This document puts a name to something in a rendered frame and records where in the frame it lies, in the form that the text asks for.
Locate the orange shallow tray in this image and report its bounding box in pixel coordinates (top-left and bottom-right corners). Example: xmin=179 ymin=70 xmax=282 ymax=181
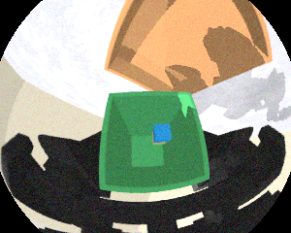
xmin=104 ymin=0 xmax=273 ymax=94

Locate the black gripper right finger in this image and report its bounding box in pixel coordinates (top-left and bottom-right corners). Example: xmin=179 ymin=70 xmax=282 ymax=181
xmin=192 ymin=125 xmax=253 ymax=191

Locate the small blue block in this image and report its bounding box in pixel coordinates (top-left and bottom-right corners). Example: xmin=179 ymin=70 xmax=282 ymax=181
xmin=153 ymin=124 xmax=172 ymax=143

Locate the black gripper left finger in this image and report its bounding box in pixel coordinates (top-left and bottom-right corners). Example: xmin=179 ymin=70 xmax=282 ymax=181
xmin=37 ymin=131 xmax=112 ymax=199

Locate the green square cup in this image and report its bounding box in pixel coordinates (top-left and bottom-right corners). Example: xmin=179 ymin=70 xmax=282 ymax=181
xmin=99 ymin=90 xmax=210 ymax=193

